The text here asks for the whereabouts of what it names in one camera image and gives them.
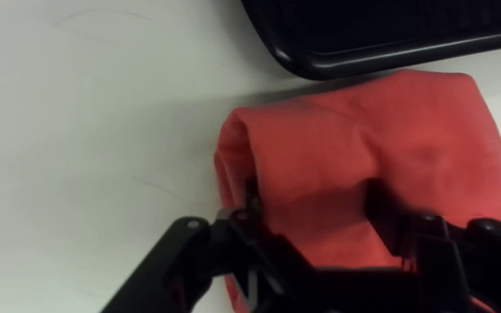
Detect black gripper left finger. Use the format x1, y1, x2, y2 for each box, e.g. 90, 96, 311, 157
99, 177, 321, 313

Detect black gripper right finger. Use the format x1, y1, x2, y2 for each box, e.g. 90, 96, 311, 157
363, 176, 501, 313

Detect red cloth shirt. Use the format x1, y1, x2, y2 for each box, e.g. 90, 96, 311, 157
212, 70, 501, 313

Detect black grill tray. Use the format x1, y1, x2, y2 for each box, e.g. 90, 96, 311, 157
238, 0, 501, 82

